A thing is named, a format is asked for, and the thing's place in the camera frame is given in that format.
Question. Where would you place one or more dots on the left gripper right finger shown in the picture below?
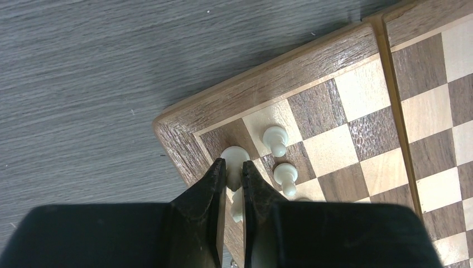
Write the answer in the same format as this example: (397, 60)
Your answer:
(283, 233)

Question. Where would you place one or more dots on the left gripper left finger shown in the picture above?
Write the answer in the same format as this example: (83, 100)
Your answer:
(186, 232)

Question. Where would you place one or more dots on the white chess knight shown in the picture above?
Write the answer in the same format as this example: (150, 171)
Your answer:
(236, 210)

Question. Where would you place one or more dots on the white chess rook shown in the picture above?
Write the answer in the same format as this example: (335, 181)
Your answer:
(234, 157)

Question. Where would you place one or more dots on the wooden chess board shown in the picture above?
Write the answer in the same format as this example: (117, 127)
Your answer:
(377, 112)

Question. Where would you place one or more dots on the white chess pawn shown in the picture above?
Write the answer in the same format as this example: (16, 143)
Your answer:
(275, 138)
(285, 175)

